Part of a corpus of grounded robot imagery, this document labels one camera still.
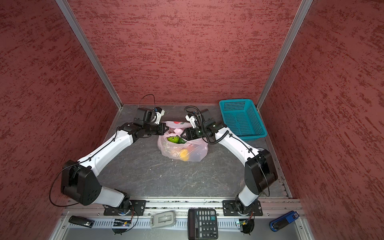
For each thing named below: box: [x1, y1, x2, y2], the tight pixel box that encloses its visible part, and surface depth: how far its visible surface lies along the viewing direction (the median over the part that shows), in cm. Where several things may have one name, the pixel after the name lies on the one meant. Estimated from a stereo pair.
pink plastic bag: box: [157, 121, 209, 162], surface depth 88 cm
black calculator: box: [187, 208, 219, 240], surface depth 70 cm
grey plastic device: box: [150, 210, 177, 228], surface depth 70 cm
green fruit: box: [167, 135, 187, 144], surface depth 94 cm
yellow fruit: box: [180, 149, 189, 162], surface depth 89 cm
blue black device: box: [269, 210, 300, 232], surface depth 71 cm
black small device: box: [68, 215, 95, 228], surface depth 71 cm
